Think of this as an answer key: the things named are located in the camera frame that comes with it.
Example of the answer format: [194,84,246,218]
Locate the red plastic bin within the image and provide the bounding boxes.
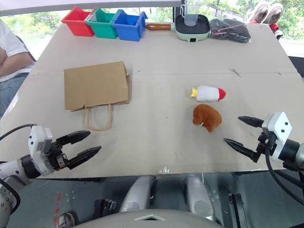
[61,6,97,38]

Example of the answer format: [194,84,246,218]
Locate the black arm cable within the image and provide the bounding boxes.
[0,123,37,141]
[264,147,304,208]

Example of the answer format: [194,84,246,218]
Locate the black floor bracket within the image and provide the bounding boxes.
[94,198,117,212]

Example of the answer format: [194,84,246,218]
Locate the silver robot right leg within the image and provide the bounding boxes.
[183,175,216,218]

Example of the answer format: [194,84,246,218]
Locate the brown plush toy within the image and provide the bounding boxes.
[192,103,223,133]

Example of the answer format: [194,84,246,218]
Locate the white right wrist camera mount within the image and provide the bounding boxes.
[262,112,293,162]

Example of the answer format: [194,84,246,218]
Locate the white red plush toy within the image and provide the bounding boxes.
[190,85,228,103]

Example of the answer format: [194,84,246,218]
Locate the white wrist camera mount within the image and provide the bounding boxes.
[28,125,56,177]
[262,112,293,162]

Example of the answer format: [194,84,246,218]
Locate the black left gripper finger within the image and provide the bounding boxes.
[56,130,92,146]
[67,146,103,170]

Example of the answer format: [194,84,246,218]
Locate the brown paper bag with handles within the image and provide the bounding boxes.
[63,61,131,132]

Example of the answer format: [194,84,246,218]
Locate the seated person in white shirt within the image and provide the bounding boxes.
[0,19,37,118]

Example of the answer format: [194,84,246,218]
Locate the silver robot left leg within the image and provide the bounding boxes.
[118,175,158,213]

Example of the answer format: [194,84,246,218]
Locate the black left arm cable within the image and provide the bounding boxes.
[0,123,37,141]

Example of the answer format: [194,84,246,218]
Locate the silver robot leg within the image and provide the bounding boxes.
[183,175,216,218]
[118,175,158,213]

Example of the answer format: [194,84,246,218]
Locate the black plastic bag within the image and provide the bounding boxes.
[208,18,252,44]

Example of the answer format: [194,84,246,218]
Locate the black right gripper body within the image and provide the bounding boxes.
[255,127,278,155]

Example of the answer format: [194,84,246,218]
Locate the grey robot torso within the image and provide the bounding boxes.
[70,208,224,228]

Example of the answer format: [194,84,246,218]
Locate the blue plastic bin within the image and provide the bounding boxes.
[111,10,148,42]

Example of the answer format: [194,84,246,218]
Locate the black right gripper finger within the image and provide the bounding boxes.
[223,137,260,164]
[237,115,265,129]

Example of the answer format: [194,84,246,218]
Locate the red and grey object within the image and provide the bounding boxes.
[270,23,284,39]

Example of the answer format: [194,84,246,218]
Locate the mint green electric frying pan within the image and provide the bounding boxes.
[145,14,211,43]

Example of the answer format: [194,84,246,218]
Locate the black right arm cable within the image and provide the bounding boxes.
[264,147,304,208]

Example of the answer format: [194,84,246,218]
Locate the black floor stand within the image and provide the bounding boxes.
[227,192,249,228]

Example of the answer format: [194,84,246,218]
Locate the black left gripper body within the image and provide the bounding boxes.
[44,139,70,171]

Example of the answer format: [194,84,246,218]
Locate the green plastic bin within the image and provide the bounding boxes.
[85,8,124,39]

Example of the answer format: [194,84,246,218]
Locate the beige sneaker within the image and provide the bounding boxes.
[265,2,284,25]
[244,1,269,24]

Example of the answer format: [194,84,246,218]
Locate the clear plastic measuring cup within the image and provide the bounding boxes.
[180,0,200,27]

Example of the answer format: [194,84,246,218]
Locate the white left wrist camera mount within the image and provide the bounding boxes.
[28,125,56,177]

